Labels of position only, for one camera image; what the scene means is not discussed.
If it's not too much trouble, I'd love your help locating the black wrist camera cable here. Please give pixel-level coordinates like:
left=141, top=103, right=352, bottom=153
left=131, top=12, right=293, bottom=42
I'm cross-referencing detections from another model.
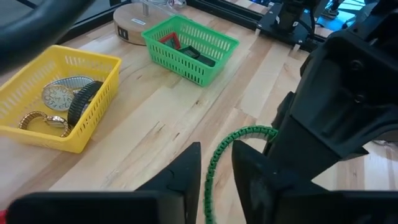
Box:
left=0, top=0, right=94, bottom=74

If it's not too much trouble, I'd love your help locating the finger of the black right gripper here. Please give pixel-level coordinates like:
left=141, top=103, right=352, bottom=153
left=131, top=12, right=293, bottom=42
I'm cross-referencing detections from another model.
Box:
left=272, top=91, right=295, bottom=134
left=266, top=114, right=369, bottom=183

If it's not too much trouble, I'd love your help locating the yellow plastic basket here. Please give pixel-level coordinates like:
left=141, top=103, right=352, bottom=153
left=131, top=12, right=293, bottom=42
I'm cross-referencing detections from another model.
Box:
left=0, top=45, right=123, bottom=154

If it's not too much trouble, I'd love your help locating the silver white-faced wristwatch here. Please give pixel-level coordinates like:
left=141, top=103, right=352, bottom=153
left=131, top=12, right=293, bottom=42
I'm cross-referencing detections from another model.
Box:
left=41, top=75, right=95, bottom=113

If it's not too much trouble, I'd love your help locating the white shade wooden base lamp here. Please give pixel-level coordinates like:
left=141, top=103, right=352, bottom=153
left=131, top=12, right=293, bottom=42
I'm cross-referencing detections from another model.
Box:
left=113, top=0, right=187, bottom=46

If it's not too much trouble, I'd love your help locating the green ribbed bowl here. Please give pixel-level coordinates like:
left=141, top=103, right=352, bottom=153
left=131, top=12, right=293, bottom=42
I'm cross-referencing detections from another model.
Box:
left=203, top=124, right=279, bottom=224

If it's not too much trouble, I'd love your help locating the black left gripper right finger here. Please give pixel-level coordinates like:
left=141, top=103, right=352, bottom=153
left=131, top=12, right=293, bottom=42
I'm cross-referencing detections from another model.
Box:
left=231, top=139, right=398, bottom=224

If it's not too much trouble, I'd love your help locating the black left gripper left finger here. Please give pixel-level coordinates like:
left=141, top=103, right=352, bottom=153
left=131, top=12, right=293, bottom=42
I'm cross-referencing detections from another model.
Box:
left=6, top=141, right=202, bottom=224

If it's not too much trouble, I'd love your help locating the green plastic basket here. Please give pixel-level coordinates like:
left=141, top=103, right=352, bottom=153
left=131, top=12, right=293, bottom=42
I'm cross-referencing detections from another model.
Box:
left=141, top=14, right=241, bottom=88

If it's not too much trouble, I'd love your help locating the black band wristwatch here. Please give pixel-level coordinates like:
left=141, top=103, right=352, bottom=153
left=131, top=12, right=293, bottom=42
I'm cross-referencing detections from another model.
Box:
left=67, top=80, right=104, bottom=127

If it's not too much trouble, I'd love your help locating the small red digital clock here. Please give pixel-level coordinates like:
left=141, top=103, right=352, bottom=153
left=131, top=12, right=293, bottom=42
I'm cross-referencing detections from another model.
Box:
left=158, top=32, right=182, bottom=51

